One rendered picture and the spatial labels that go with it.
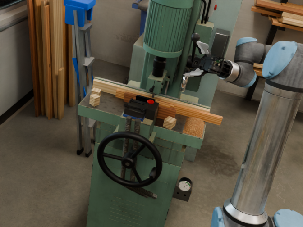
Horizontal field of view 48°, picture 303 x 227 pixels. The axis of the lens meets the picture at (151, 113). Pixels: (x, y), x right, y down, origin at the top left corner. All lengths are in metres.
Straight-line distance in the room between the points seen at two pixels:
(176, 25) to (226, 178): 1.65
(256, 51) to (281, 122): 0.60
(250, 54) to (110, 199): 1.04
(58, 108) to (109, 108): 1.46
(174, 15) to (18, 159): 1.72
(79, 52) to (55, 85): 0.72
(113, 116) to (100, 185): 0.45
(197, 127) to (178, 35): 0.42
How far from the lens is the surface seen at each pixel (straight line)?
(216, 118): 1.66
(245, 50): 1.59
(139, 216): 1.94
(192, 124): 1.56
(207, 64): 1.44
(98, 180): 1.85
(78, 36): 2.27
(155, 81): 1.57
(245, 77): 1.56
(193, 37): 1.33
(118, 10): 3.99
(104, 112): 1.59
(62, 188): 2.46
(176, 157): 1.62
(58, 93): 2.96
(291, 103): 1.06
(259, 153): 1.11
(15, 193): 2.45
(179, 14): 1.43
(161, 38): 1.45
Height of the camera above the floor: 1.76
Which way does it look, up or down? 32 degrees down
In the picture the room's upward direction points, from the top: 11 degrees clockwise
